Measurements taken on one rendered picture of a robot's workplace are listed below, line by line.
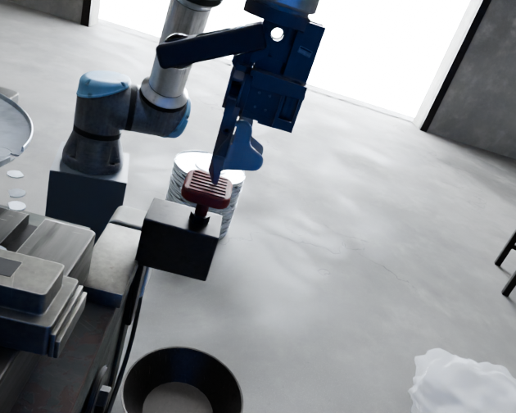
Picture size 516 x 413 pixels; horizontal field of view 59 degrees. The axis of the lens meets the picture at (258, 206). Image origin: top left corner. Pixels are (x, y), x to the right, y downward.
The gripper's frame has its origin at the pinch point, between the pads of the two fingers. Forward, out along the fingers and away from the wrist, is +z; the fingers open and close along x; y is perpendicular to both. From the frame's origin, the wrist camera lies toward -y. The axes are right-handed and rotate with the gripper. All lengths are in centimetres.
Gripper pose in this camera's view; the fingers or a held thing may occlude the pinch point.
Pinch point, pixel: (211, 172)
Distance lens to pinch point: 56.6
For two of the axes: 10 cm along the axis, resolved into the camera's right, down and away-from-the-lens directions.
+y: 9.6, 2.7, 1.2
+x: 0.2, -4.6, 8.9
